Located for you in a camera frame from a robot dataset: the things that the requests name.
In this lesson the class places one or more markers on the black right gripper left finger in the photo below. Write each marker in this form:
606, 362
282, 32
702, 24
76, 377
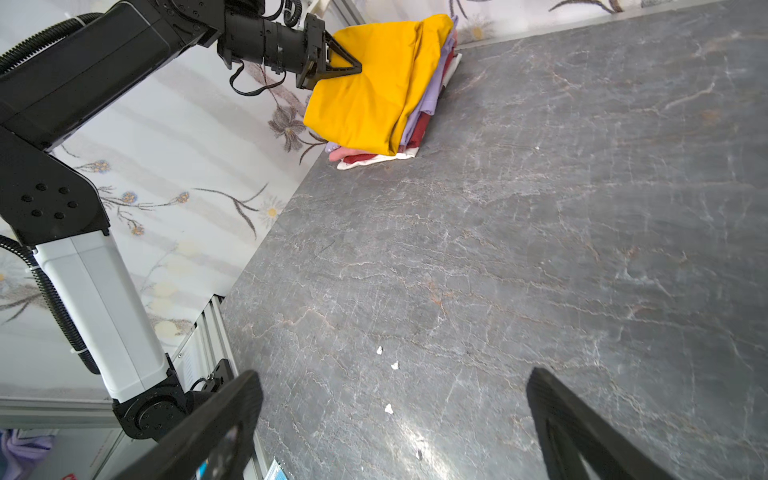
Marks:
215, 442

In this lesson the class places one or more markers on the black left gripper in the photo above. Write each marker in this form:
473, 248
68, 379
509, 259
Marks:
311, 54

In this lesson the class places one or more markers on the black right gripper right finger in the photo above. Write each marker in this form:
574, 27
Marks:
575, 441

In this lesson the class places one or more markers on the yellow t-shirt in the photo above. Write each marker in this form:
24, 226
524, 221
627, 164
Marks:
370, 111

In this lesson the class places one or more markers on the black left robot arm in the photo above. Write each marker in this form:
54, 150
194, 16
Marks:
146, 147

